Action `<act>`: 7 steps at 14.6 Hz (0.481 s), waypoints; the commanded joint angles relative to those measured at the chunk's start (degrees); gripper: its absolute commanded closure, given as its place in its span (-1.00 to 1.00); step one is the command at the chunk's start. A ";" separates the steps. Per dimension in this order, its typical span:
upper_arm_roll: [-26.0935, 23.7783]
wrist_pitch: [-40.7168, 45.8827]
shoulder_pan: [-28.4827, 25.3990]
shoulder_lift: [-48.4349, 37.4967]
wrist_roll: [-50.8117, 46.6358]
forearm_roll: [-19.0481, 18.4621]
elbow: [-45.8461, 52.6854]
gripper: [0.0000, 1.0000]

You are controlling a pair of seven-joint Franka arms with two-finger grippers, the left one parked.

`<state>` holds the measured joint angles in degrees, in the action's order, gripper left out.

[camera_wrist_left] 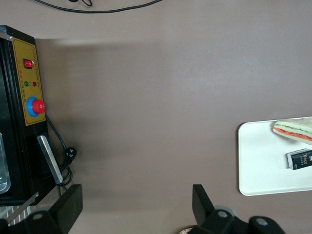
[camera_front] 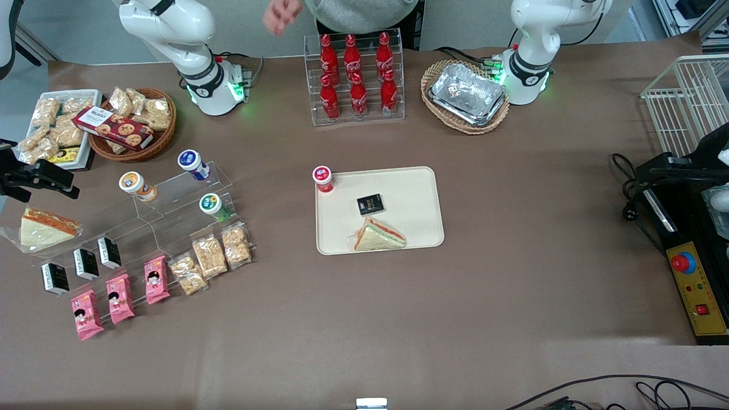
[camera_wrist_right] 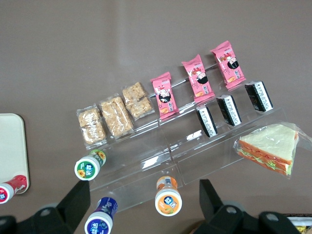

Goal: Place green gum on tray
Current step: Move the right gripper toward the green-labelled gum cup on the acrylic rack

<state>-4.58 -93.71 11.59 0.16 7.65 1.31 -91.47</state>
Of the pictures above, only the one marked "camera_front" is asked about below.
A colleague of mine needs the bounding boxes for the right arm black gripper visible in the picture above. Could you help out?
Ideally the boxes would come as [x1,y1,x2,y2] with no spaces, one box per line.
[0,140,75,185]

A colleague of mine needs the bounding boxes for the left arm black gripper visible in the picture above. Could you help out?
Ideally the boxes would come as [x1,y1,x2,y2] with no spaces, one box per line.
[692,122,729,170]

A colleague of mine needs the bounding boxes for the green gum bottle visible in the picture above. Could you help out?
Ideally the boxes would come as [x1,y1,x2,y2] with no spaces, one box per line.
[199,193,233,223]

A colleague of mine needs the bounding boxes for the orange gum bottle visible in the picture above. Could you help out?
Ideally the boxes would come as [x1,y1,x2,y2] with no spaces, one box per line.
[118,171,157,203]

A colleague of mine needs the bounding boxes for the white rectangular tray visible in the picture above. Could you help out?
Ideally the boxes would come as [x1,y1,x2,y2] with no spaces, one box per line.
[17,89,103,171]

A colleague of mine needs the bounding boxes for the blue gum bottle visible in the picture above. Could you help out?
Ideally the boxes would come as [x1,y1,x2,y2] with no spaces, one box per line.
[178,149,211,182]

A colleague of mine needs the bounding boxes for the silver foil tray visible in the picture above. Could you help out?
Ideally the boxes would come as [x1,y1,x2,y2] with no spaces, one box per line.
[427,63,507,127]

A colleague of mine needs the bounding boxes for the red gum bottle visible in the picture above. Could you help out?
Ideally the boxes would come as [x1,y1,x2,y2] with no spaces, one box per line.
[312,166,335,195]

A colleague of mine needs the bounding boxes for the beige plastic serving tray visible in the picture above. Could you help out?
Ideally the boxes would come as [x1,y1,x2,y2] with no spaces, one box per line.
[315,166,445,256]

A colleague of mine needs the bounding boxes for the person right hand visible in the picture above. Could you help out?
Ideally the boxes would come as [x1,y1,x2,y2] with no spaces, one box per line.
[263,0,304,36]

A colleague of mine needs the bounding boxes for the wrapped triangle sandwich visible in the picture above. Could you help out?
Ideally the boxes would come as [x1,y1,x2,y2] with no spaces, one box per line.
[347,216,407,253]
[0,206,84,254]

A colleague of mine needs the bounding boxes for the red cookie box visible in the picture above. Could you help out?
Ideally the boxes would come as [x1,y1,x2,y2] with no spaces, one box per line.
[72,106,154,151]

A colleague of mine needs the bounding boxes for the small black chocolate box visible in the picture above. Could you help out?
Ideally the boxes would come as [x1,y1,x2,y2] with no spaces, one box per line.
[357,194,384,217]
[73,248,100,281]
[41,262,70,296]
[97,236,122,270]

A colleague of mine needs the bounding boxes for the dark brown wicker basket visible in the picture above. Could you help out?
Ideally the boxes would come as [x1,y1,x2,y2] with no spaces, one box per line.
[87,87,177,162]

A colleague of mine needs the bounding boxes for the clear acrylic stepped display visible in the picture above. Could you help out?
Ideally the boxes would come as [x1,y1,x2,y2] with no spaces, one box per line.
[37,161,255,311]

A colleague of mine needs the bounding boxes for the grey metal bar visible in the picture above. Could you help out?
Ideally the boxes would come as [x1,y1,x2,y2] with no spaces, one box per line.
[14,23,60,62]

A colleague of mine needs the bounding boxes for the pink cartoon snack packet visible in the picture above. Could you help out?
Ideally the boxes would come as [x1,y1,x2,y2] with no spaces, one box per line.
[105,273,136,325]
[71,289,105,341]
[144,255,171,305]

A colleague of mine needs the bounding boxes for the black control box yellow panel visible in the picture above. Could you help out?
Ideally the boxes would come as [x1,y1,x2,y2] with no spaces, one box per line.
[635,151,729,346]

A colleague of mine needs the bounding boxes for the brown table cover sheet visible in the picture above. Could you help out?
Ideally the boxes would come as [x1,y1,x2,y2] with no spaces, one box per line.
[0,31,729,410]

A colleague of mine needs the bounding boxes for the red cola bottle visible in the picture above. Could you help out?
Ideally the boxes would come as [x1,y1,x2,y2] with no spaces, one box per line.
[343,34,363,85]
[349,73,368,118]
[375,32,394,80]
[320,75,341,121]
[380,69,399,114]
[319,34,341,86]

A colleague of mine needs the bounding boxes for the light tan wicker basket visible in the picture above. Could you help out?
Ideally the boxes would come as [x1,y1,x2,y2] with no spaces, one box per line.
[420,59,511,136]

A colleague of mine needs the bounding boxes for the small electronic board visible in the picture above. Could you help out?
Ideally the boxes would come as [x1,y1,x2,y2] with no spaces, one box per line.
[533,397,604,410]

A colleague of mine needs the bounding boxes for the clear acrylic bottle rack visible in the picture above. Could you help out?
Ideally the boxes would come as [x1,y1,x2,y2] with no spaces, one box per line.
[304,28,406,127]

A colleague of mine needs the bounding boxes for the white wire basket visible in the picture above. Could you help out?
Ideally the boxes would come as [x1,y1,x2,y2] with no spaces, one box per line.
[640,54,729,157]

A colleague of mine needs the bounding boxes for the black power cable with plug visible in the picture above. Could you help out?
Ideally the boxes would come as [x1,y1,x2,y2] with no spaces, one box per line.
[611,153,664,254]

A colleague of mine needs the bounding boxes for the metal shelf frame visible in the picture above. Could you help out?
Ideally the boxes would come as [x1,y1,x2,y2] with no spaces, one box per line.
[652,0,729,53]

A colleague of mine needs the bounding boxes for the long black cable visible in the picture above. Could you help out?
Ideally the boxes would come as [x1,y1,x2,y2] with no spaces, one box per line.
[504,374,729,410]

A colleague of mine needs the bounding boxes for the looped black cable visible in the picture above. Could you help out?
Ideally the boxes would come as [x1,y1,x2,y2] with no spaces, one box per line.
[635,380,687,410]

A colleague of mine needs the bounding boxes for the black left arm base cable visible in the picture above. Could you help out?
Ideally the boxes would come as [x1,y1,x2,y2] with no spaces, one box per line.
[434,46,502,69]

